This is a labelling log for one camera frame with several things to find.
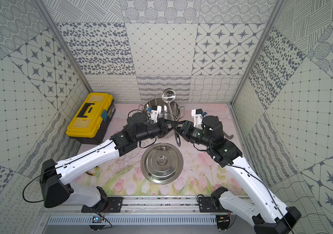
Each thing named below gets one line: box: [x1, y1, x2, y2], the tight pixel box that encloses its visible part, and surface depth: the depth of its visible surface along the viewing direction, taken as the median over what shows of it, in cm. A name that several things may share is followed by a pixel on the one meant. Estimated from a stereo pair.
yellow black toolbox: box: [65, 92, 116, 145], surface depth 93 cm
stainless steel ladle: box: [161, 88, 182, 147], surface depth 69 cm
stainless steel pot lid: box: [140, 142, 184, 185], surface depth 89 cm
